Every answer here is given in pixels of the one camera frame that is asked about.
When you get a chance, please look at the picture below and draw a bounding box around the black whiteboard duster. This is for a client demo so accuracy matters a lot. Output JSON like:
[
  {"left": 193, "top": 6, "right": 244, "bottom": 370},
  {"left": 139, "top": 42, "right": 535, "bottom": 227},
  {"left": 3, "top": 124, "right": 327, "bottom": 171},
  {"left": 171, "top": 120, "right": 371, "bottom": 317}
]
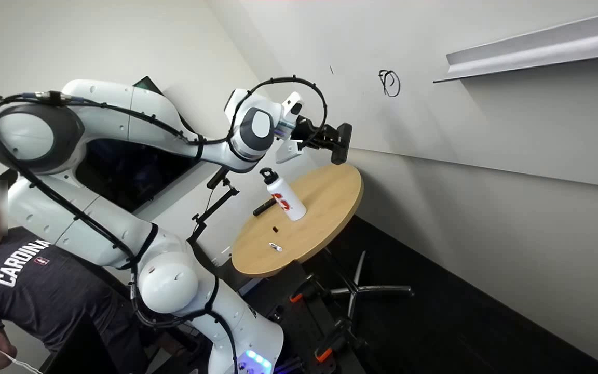
[{"left": 331, "top": 123, "right": 353, "bottom": 166}]

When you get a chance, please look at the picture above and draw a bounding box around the camera on mount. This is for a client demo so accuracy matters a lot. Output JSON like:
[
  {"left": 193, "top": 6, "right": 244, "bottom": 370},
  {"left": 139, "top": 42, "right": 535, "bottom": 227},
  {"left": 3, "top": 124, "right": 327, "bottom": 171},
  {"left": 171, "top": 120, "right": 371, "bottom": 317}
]
[{"left": 188, "top": 166, "right": 240, "bottom": 246}]

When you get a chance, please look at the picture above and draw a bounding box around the black monitor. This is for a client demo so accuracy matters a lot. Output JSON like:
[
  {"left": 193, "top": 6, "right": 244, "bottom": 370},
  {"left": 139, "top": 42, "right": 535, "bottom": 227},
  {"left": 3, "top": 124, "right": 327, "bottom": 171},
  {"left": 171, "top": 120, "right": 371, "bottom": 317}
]
[{"left": 75, "top": 75, "right": 202, "bottom": 213}]

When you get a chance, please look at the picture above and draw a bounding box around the person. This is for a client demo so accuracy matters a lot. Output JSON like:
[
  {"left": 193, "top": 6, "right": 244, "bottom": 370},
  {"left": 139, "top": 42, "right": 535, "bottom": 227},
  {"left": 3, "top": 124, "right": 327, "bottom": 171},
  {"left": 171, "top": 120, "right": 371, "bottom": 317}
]
[{"left": 0, "top": 179, "right": 150, "bottom": 374}]

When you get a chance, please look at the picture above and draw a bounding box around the black marker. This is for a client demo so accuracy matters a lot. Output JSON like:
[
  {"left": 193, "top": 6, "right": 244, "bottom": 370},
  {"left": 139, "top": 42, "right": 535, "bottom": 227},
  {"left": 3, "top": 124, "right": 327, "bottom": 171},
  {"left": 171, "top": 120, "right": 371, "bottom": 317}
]
[{"left": 252, "top": 197, "right": 278, "bottom": 217}]

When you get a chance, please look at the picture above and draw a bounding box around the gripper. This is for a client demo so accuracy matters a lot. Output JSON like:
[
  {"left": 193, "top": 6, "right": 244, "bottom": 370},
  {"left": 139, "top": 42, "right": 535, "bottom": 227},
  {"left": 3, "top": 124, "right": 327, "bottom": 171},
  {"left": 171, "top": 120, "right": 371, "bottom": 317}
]
[{"left": 292, "top": 116, "right": 340, "bottom": 152}]

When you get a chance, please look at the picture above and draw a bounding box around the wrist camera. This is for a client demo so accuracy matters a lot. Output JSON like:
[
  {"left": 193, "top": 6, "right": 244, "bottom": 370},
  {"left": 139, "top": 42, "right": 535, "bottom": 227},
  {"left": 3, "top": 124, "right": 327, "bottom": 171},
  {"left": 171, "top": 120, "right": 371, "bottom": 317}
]
[{"left": 275, "top": 138, "right": 304, "bottom": 165}]

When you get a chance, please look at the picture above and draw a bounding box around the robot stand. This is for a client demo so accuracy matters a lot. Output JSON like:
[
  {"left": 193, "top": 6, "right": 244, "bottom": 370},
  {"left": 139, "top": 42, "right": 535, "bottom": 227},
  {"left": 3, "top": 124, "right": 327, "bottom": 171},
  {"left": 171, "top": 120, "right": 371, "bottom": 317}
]
[{"left": 148, "top": 239, "right": 377, "bottom": 374}]

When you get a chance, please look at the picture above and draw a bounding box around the black and orange clamp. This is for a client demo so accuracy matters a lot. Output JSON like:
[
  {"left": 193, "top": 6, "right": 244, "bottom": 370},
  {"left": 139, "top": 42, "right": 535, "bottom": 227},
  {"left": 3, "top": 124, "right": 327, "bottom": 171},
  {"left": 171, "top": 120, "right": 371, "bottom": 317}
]
[
  {"left": 314, "top": 318, "right": 354, "bottom": 363},
  {"left": 289, "top": 274, "right": 325, "bottom": 304}
]

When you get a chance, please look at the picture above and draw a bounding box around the white cable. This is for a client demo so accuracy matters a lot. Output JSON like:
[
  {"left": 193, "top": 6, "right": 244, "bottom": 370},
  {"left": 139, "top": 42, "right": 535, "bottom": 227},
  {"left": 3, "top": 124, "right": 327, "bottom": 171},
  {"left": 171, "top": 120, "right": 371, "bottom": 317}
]
[{"left": 0, "top": 349, "right": 43, "bottom": 374}]

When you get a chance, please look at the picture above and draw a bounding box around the whiteboard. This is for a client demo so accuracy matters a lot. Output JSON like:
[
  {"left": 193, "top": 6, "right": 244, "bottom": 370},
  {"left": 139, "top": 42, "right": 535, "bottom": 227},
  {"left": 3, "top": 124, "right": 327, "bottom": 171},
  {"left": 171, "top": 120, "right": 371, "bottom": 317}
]
[{"left": 207, "top": 0, "right": 598, "bottom": 191}]

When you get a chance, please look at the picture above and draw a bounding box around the white water bottle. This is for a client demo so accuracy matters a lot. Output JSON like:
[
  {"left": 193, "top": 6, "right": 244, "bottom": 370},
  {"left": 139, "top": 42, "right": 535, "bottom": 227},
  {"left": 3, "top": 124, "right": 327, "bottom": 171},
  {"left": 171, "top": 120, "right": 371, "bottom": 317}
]
[{"left": 259, "top": 167, "right": 308, "bottom": 222}]

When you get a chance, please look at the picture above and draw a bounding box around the round wooden table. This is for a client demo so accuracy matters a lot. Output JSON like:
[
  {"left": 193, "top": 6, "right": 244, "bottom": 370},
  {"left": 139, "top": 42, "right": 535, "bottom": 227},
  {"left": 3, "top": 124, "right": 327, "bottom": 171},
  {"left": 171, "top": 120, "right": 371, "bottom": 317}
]
[{"left": 230, "top": 163, "right": 415, "bottom": 319}]

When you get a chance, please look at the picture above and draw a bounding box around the grey whiteboard tray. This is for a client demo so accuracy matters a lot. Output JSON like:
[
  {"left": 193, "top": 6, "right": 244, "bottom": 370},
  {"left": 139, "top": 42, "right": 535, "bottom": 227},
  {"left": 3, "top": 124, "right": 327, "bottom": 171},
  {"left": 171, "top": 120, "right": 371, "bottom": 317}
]
[{"left": 433, "top": 8, "right": 598, "bottom": 84}]

